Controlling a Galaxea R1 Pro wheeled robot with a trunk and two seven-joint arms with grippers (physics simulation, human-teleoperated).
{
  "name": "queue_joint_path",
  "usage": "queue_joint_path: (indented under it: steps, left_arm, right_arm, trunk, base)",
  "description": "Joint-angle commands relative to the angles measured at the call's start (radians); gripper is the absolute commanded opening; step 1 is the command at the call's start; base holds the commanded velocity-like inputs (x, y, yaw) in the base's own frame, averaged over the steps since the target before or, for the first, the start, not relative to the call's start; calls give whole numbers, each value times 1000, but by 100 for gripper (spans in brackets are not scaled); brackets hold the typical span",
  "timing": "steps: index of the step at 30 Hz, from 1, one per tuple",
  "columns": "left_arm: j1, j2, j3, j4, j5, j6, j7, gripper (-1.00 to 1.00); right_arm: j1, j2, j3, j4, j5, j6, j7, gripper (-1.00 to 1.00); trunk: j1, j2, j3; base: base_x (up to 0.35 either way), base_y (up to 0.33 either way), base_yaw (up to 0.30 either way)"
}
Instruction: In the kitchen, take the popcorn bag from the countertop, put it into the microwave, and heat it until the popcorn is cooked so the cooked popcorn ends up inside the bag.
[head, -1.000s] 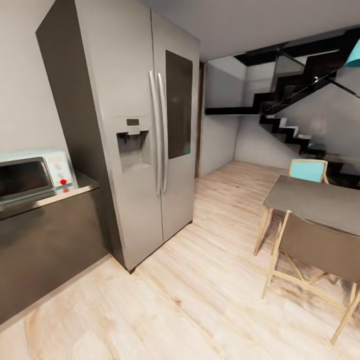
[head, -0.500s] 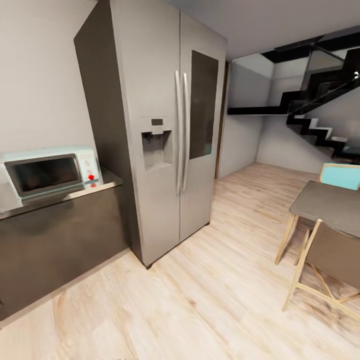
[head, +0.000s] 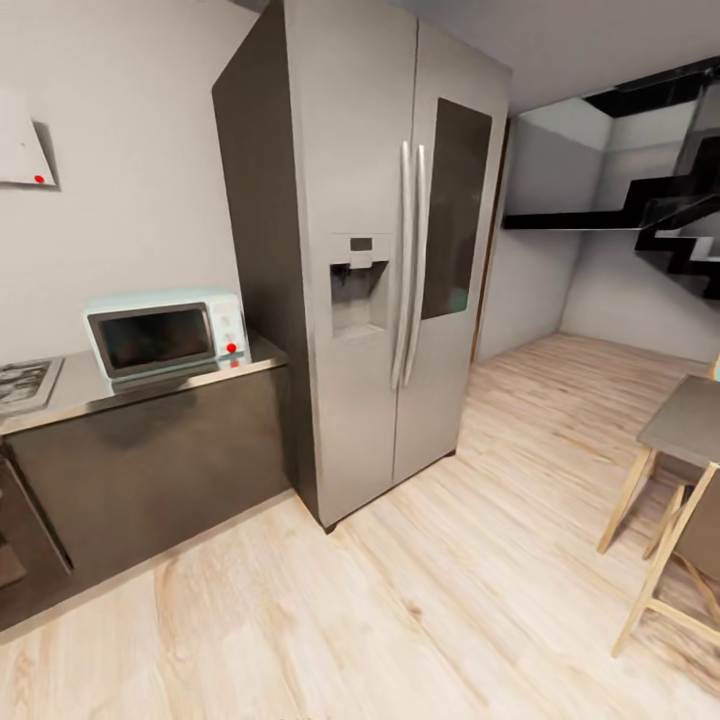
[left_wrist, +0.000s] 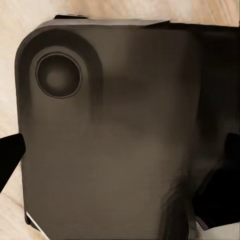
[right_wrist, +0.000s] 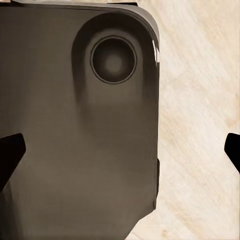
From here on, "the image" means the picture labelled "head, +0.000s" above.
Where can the burner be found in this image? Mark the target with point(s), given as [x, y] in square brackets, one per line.
[27, 385]

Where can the fridge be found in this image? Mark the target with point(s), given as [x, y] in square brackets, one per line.
[361, 149]

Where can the breakfast table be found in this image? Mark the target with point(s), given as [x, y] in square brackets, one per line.
[687, 426]

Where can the range hood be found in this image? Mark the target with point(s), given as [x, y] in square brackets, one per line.
[21, 157]

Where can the oven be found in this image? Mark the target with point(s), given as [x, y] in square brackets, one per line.
[32, 557]

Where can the microwave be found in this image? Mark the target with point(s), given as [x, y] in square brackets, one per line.
[135, 333]

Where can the stairs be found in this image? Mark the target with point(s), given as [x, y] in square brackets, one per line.
[646, 157]

